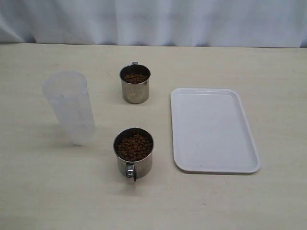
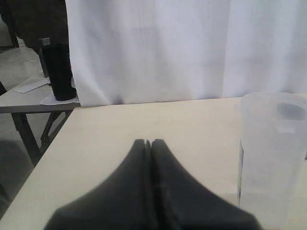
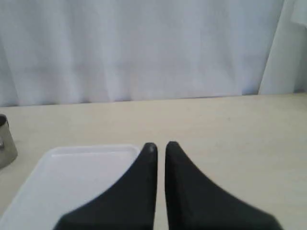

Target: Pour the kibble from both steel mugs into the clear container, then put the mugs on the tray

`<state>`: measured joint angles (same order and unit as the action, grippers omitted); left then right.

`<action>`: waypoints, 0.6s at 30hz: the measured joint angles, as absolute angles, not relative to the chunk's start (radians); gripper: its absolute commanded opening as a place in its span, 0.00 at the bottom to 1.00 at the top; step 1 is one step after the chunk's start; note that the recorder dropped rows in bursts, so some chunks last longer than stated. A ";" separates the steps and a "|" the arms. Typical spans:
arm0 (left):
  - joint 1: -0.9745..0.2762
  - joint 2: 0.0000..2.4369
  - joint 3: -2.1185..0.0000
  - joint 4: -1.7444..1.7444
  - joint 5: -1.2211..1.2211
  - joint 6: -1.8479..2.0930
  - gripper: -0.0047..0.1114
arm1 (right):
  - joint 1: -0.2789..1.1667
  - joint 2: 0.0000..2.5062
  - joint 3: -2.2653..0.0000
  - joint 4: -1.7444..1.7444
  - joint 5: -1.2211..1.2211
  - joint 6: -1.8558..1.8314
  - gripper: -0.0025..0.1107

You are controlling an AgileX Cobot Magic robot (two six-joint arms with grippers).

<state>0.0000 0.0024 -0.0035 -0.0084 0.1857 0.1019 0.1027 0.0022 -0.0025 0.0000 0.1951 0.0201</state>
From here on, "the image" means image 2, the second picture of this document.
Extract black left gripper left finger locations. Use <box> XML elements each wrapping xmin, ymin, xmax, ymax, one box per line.
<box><xmin>45</xmin><ymin>139</ymin><xmax>154</xmax><ymax>230</ymax></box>

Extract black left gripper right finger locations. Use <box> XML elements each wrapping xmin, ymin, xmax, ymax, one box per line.
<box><xmin>151</xmin><ymin>139</ymin><xmax>260</xmax><ymax>230</ymax></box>

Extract black cylindrical device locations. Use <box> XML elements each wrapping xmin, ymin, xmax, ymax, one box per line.
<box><xmin>39</xmin><ymin>38</ymin><xmax>77</xmax><ymax>101</ymax></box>

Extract translucent plastic pitcher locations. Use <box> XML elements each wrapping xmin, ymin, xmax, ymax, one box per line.
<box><xmin>237</xmin><ymin>92</ymin><xmax>307</xmax><ymax>229</ymax></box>

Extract white paper sheet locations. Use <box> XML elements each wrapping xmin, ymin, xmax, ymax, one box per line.
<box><xmin>13</xmin><ymin>78</ymin><xmax>50</xmax><ymax>93</ymax></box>

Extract grey side table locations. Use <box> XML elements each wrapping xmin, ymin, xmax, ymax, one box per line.
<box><xmin>0</xmin><ymin>78</ymin><xmax>80</xmax><ymax>166</ymax></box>

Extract white backdrop curtain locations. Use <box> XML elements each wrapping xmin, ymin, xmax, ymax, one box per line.
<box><xmin>66</xmin><ymin>0</ymin><xmax>307</xmax><ymax>106</ymax></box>

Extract person in dark clothes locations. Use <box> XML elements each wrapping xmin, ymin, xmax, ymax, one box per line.
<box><xmin>0</xmin><ymin>0</ymin><xmax>69</xmax><ymax>52</ymax></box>

